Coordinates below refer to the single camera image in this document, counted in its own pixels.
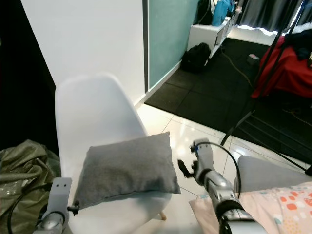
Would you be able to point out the dark clothes pile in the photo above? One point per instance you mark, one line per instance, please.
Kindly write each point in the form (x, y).
(301, 46)

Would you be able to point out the small grey box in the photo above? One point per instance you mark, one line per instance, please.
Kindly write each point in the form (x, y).
(253, 58)

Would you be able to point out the black metal stand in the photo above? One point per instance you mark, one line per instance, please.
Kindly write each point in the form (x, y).
(237, 127)

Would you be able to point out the black floor mat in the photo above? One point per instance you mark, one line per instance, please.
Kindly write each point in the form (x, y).
(204, 95)

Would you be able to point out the pink patterned pillow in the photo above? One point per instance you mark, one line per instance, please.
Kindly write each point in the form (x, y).
(282, 209)

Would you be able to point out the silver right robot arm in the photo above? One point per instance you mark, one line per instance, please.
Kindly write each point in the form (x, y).
(222, 187)

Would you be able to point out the dark curtain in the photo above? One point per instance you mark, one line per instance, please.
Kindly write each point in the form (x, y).
(263, 12)

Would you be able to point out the black backpack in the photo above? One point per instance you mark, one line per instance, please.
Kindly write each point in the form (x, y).
(196, 58)

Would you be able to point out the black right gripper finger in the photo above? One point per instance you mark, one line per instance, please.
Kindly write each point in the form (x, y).
(195, 154)
(184, 166)

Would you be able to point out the red blanket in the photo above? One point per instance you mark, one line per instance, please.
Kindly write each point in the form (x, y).
(292, 78)

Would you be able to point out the white window ledge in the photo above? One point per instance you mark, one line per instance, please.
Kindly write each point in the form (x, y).
(251, 35)

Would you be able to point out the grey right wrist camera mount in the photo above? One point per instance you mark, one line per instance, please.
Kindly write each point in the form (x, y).
(205, 156)

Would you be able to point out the black bag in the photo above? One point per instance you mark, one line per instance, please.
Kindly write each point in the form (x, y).
(204, 12)

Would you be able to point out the blue bag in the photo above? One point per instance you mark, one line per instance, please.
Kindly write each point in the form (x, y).
(222, 13)

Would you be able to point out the olive green plastic bag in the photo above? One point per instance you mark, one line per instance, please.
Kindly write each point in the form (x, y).
(22, 173)

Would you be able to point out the grey pillow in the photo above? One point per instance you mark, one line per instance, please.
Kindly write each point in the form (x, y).
(129, 168)

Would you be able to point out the white low cabinet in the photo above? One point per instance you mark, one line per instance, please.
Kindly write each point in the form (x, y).
(204, 35)

